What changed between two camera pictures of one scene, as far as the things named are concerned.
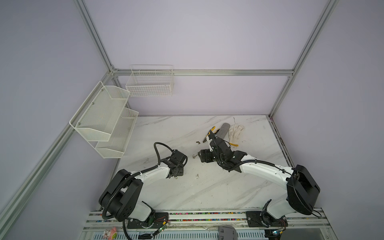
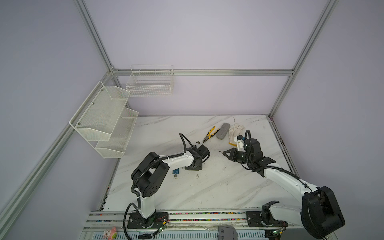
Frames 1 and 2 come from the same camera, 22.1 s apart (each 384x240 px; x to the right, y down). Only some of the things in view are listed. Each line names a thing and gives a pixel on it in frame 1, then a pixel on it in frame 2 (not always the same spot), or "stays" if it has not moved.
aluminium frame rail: (202, 72) stays
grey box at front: (227, 232) stays
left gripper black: (180, 172) → (200, 167)
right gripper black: (204, 153) → (232, 156)
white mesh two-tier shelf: (103, 121) stays
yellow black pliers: (211, 134) stays
